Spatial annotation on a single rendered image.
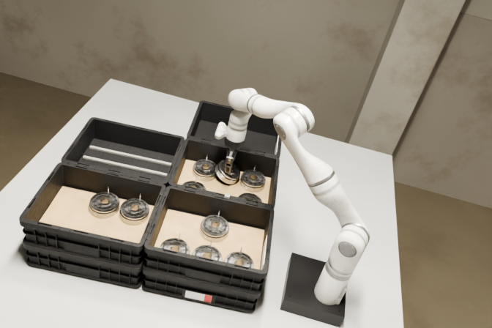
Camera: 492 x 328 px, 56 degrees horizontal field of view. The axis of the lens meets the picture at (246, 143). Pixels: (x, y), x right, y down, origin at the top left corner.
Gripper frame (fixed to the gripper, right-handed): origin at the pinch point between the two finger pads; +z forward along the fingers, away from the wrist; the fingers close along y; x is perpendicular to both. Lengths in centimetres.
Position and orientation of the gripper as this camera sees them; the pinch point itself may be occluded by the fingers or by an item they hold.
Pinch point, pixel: (229, 164)
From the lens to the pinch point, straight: 184.5
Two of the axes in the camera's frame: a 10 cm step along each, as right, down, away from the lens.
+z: -1.8, 7.8, 6.0
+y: 1.5, -5.8, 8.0
